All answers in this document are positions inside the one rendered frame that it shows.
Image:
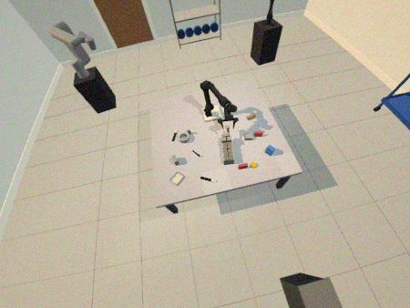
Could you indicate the blue block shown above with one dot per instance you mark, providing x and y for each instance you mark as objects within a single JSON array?
[{"x": 269, "y": 150}]

